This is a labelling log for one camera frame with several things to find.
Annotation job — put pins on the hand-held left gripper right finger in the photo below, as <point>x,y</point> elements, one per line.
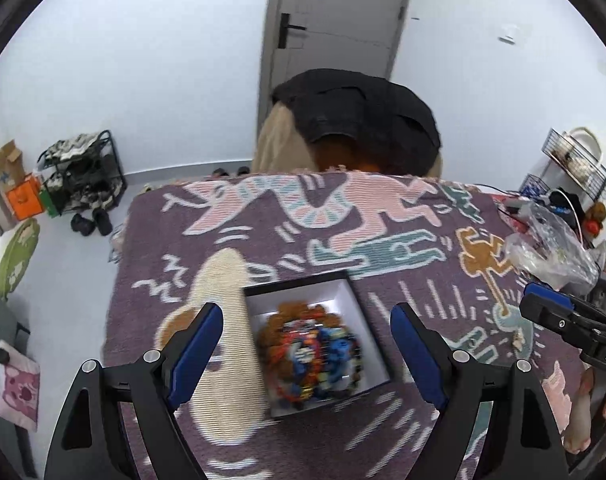
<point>418,355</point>

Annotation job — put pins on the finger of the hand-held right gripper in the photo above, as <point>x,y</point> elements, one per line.
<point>548,317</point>
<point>548,294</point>

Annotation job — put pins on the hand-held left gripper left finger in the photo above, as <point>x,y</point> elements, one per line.
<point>195,355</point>

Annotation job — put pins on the colourful jewelry pile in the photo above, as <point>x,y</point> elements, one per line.
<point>308,355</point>

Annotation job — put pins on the black cardboard box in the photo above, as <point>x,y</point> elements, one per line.
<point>303,290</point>

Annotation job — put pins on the person's right hand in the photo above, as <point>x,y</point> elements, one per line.
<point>580,410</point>

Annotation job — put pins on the small beige trinket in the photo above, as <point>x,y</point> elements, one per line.
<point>519,342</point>

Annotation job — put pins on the clear plastic bag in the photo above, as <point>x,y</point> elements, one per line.
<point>553,250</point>

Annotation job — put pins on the brown teddy bear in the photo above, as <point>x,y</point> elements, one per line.
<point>595,217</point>

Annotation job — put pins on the white handbag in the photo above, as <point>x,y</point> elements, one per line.
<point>578,160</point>

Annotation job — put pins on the printed purple blanket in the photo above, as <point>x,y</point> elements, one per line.
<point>293,240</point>

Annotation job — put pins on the pink tote bag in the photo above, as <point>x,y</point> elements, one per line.
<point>18,390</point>

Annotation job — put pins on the black shoe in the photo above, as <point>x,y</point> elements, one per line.
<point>220,173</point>
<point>243,170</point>

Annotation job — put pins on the grey sofa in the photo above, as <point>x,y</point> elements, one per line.
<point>0,315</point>

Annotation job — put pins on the green floor mat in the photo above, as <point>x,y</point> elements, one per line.
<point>17,255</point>

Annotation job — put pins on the green paper bag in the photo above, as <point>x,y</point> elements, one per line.
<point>48,202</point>

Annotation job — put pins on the black shoe rack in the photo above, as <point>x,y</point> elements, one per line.
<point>83,175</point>

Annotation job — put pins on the beige chair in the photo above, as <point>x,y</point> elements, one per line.
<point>278,145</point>

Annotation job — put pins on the orange box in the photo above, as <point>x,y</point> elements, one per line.
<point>24,199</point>

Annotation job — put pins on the black jacket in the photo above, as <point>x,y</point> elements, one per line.
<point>363,105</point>

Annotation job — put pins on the brown cardboard box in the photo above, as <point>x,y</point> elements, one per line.
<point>8,165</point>

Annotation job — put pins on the grey door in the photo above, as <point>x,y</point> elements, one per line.
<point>343,10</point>

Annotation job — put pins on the white light switch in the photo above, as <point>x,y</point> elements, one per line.
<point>510,33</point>

